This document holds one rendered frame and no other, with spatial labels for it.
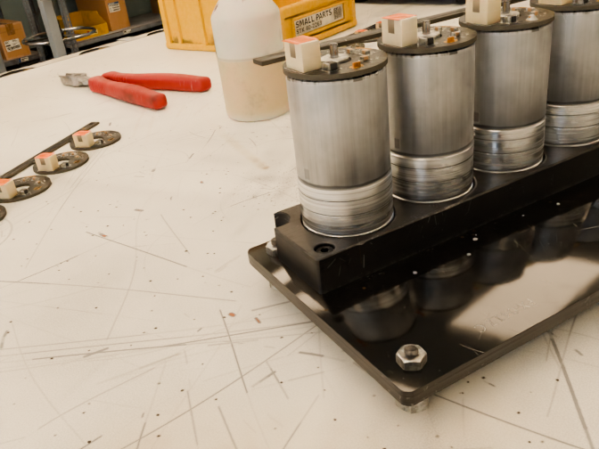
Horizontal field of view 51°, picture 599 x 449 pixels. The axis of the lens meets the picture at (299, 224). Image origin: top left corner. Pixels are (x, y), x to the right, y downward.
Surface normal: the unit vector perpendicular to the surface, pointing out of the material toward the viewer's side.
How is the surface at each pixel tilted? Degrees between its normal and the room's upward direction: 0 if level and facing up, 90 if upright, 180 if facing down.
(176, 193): 0
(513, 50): 90
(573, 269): 0
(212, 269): 0
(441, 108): 90
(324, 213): 90
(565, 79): 90
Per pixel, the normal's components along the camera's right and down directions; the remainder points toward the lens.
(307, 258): -0.86, 0.32
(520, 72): 0.05, 0.47
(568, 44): -0.45, 0.47
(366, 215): 0.39, 0.40
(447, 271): -0.11, -0.88
